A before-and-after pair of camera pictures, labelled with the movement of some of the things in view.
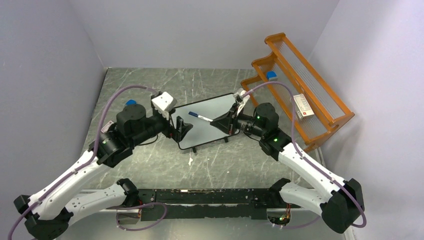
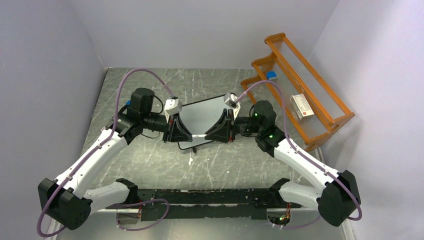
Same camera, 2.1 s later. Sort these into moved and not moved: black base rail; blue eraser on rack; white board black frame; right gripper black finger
Moved: right gripper black finger
Not moved: black base rail; blue eraser on rack; white board black frame
